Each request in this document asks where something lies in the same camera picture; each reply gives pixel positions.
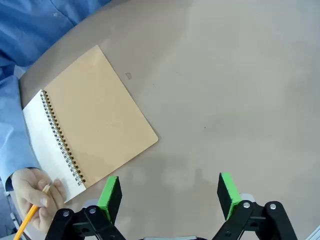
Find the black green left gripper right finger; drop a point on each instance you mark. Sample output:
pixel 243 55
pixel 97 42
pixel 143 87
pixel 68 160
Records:
pixel 228 195

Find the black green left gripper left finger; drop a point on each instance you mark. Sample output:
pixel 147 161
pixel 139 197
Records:
pixel 110 200

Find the yellow pencil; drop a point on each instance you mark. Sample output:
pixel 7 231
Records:
pixel 30 215

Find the spiral notebook kraft cover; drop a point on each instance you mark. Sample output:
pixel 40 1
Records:
pixel 100 112

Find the person's right forearm blue sleeve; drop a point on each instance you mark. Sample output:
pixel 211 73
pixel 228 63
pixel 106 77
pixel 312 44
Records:
pixel 12 130

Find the person's right hand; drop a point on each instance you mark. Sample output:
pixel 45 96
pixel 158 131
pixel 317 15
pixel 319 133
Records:
pixel 27 190

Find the person's body blue shirt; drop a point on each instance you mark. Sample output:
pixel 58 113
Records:
pixel 32 27

